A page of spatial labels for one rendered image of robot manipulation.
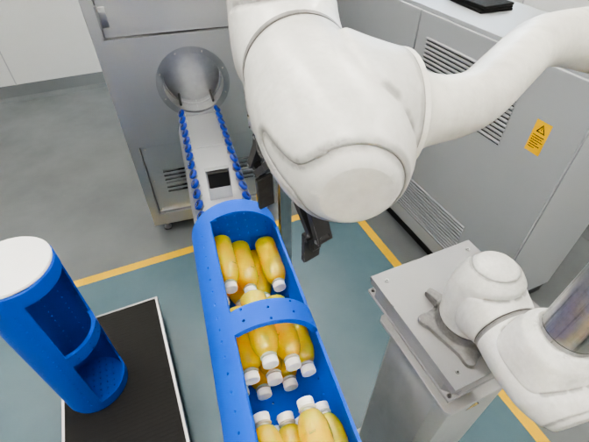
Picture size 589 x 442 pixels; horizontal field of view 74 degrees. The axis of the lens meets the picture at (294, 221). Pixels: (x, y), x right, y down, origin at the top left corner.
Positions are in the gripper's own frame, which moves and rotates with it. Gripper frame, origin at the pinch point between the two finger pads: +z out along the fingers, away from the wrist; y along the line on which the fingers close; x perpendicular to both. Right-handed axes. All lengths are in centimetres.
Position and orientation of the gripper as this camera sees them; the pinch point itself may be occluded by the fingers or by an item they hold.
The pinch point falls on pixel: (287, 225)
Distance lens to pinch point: 65.4
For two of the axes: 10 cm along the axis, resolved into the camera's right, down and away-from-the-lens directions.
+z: 0.1, 6.3, 7.7
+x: 8.3, -4.3, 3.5
